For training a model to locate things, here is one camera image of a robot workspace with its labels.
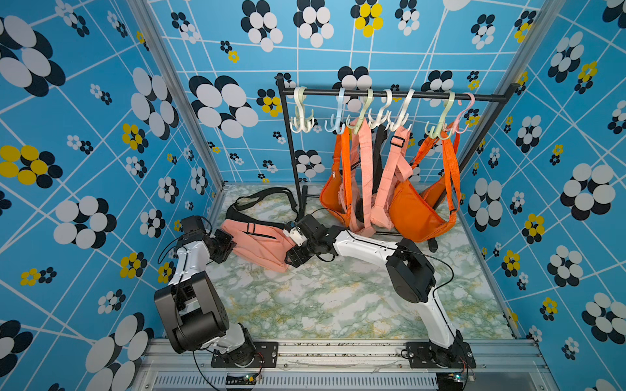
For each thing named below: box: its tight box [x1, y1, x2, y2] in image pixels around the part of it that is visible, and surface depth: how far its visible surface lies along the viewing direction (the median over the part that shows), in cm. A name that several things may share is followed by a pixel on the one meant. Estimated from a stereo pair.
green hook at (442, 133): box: [424, 91, 456, 141], surface depth 70 cm
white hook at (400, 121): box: [388, 88, 416, 132], surface depth 72 cm
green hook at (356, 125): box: [345, 87, 375, 136], surface depth 72 cm
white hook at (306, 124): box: [289, 86, 315, 134], surface depth 71 cm
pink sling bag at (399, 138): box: [370, 126, 414, 231], surface depth 80 cm
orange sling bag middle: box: [388, 131, 461, 243], surface depth 97 cm
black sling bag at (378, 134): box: [370, 123, 388, 195], surface depth 77 cm
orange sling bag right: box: [420, 121, 462, 217], surface depth 78 cm
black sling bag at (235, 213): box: [225, 187, 300, 229], surface depth 111 cm
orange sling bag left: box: [319, 127, 353, 228], surface depth 84 cm
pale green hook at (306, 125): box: [291, 85, 314, 134], surface depth 71 cm
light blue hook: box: [324, 87, 347, 135], surface depth 72 cm
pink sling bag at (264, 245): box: [220, 218, 297, 273], surface depth 93 cm
